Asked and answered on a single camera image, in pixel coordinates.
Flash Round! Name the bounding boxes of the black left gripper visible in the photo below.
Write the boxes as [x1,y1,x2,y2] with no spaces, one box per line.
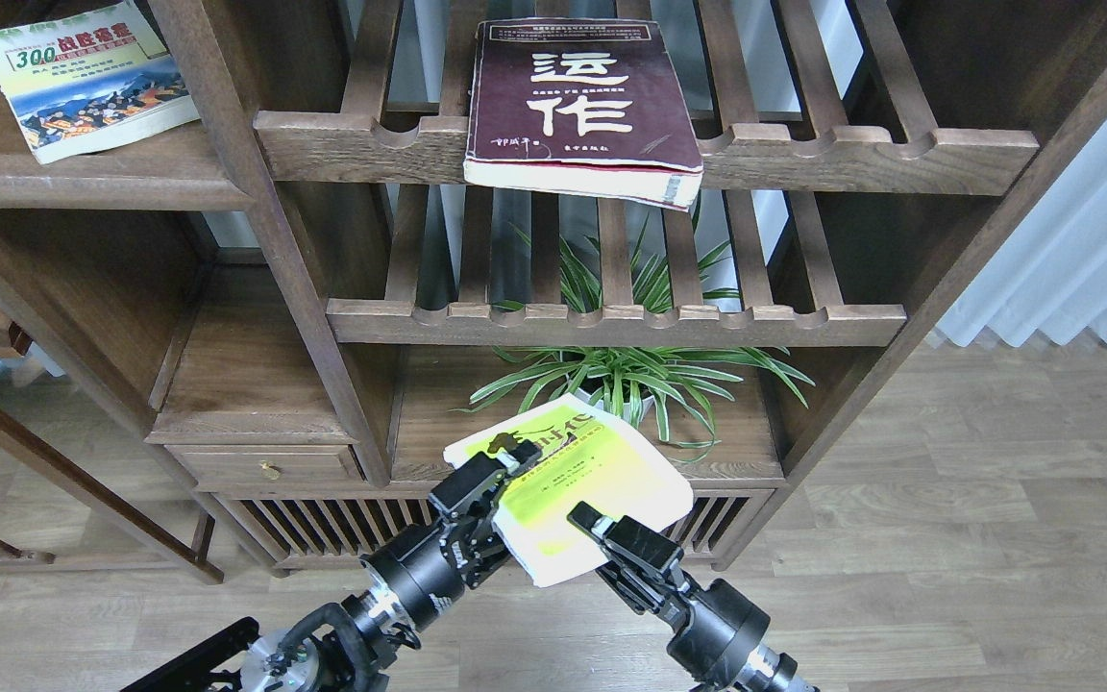
[361,442,542,631]

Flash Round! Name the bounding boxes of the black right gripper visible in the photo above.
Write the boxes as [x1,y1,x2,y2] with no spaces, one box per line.
[568,500,772,688]

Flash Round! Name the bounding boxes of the yellow cover book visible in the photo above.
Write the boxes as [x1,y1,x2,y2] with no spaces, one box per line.
[443,395,694,587]

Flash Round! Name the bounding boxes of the maroon book white characters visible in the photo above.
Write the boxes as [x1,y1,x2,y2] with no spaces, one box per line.
[464,17,703,211]

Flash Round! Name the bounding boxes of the colourful 300 paperback book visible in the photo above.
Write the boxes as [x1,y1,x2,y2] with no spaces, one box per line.
[0,1,201,163]

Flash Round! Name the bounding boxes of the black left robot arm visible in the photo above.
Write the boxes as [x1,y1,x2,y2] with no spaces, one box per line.
[132,433,541,691]

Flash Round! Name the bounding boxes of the right slatted cabinet door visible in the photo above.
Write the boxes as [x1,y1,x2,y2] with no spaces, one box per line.
[660,489,775,569]

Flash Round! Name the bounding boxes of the slatted cabinet door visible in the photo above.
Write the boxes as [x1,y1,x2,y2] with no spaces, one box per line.
[215,492,436,570]
[660,489,775,569]

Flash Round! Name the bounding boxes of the white plant pot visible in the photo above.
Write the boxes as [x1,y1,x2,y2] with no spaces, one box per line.
[573,378,655,426]

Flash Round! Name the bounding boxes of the green spider plant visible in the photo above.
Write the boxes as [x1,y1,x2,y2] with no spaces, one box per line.
[455,239,816,461]

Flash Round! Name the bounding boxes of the left slatted cabinet door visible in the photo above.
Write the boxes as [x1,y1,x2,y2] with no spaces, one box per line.
[215,492,436,570]

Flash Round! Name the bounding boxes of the brass drawer knob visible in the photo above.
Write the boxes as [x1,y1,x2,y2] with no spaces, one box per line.
[259,461,283,481]

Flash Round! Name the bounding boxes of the small wooden drawer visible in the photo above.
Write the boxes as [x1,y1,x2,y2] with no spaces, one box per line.
[167,444,363,490]

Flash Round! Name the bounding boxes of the dark wooden bookshelf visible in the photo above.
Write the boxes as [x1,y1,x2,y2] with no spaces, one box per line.
[0,1,1107,574]

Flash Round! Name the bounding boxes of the white pleated curtain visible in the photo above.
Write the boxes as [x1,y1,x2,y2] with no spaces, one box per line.
[928,118,1107,347]

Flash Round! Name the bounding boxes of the wooden side furniture frame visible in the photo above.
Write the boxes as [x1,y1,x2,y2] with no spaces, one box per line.
[0,309,224,585]

